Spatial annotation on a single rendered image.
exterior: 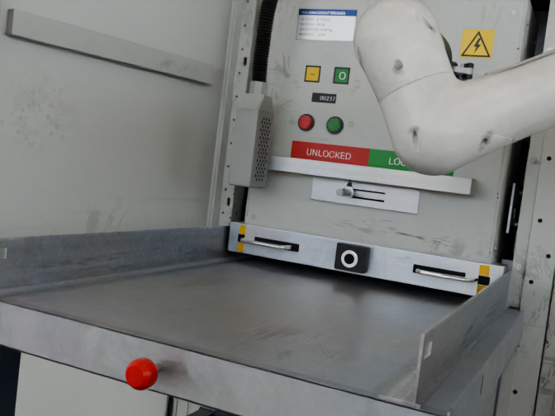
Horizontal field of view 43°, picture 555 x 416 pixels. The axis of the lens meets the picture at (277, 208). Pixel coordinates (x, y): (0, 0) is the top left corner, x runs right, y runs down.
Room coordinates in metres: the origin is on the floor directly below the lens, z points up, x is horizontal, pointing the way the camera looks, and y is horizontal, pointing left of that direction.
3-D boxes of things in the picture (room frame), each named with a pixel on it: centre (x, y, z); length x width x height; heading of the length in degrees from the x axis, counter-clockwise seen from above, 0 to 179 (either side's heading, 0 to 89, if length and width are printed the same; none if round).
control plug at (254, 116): (1.34, 0.06, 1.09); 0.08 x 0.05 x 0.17; 156
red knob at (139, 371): (0.72, 0.12, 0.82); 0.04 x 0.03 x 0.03; 155
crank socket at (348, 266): (1.29, -0.15, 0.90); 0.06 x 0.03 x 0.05; 66
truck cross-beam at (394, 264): (1.33, -0.16, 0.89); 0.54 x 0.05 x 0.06; 66
